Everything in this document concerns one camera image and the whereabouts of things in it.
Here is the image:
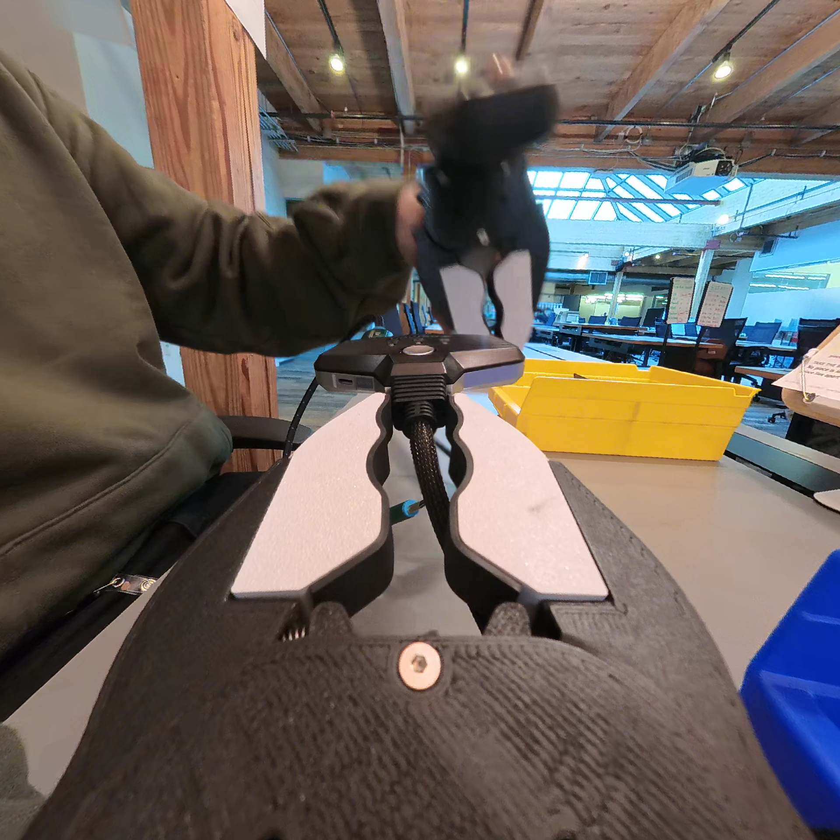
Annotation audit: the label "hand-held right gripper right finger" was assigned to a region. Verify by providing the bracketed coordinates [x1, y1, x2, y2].
[446, 392, 613, 634]

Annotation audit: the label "person's olive hoodie torso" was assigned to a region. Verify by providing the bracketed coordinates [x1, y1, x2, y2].
[0, 52, 234, 660]

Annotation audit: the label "blue plastic bin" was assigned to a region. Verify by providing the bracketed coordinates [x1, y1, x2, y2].
[740, 550, 840, 831]

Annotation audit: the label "yellow plastic bin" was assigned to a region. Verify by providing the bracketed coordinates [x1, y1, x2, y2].
[489, 360, 761, 462]

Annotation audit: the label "person's left hand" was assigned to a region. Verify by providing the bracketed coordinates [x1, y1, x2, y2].
[395, 180, 431, 266]

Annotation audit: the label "person's left forearm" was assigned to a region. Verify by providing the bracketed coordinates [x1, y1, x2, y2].
[151, 180, 414, 358]

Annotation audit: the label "white paper sheet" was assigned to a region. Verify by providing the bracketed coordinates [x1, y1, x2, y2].
[773, 341, 840, 411]

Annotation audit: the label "grey desk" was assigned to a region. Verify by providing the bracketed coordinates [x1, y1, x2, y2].
[0, 344, 840, 802]

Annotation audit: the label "skylight window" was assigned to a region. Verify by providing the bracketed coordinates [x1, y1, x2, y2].
[528, 169, 762, 224]

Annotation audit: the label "ceiling projector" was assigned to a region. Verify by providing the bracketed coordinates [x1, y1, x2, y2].
[669, 146, 739, 194]

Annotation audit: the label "background office desks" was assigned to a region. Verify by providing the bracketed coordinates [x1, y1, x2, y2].
[532, 314, 840, 388]

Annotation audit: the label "black chair armrest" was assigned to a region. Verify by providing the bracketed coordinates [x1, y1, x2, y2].
[220, 415, 312, 454]

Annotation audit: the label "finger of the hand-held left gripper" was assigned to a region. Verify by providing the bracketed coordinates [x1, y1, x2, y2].
[438, 262, 490, 337]
[492, 249, 536, 349]

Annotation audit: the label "black braided cable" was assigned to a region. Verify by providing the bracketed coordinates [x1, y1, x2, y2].
[390, 379, 460, 559]

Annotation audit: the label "thin black cable green plug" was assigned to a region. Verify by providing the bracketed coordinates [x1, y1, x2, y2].
[282, 377, 424, 526]

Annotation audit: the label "metal badge clip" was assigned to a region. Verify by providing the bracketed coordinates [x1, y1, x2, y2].
[95, 572, 160, 595]

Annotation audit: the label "black hub device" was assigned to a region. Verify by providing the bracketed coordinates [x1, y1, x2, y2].
[314, 333, 527, 404]

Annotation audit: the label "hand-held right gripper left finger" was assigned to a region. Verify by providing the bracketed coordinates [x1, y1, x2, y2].
[230, 392, 396, 618]

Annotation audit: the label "wooden post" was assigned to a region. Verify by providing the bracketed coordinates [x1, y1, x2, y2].
[130, 0, 280, 473]

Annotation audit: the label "standing whiteboard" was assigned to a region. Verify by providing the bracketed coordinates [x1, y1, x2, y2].
[697, 281, 735, 329]
[666, 276, 697, 326]

